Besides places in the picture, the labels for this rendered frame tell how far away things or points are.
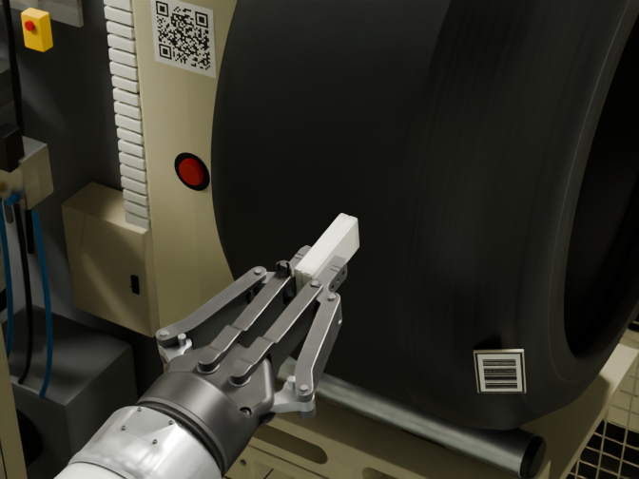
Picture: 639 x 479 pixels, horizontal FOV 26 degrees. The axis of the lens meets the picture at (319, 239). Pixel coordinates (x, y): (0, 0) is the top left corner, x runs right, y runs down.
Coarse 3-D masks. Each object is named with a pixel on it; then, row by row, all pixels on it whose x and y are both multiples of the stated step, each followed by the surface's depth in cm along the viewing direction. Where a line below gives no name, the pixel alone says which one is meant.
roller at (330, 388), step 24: (288, 360) 143; (336, 384) 141; (360, 408) 140; (384, 408) 139; (408, 408) 138; (408, 432) 139; (432, 432) 136; (456, 432) 135; (480, 432) 134; (504, 432) 134; (528, 432) 134; (480, 456) 135; (504, 456) 133; (528, 456) 132
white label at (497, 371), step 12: (480, 360) 112; (492, 360) 111; (504, 360) 111; (516, 360) 111; (480, 372) 113; (492, 372) 113; (504, 372) 113; (516, 372) 112; (480, 384) 114; (492, 384) 114; (504, 384) 114; (516, 384) 114
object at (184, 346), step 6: (180, 336) 96; (180, 342) 96; (186, 342) 97; (162, 348) 97; (168, 348) 97; (174, 348) 97; (180, 348) 96; (186, 348) 96; (192, 348) 97; (162, 354) 97; (168, 354) 96; (174, 354) 96; (168, 360) 96
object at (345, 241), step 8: (344, 224) 103; (352, 224) 103; (336, 232) 103; (344, 232) 103; (352, 232) 104; (336, 240) 102; (344, 240) 103; (352, 240) 104; (328, 248) 101; (336, 248) 102; (344, 248) 103; (352, 248) 104; (320, 256) 101; (328, 256) 101; (344, 256) 104; (312, 264) 100; (320, 264) 100; (304, 272) 100; (312, 272) 100; (304, 280) 100
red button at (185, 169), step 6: (186, 162) 146; (192, 162) 145; (180, 168) 147; (186, 168) 146; (192, 168) 146; (198, 168) 145; (186, 174) 146; (192, 174) 146; (198, 174) 146; (186, 180) 147; (192, 180) 146; (198, 180) 146
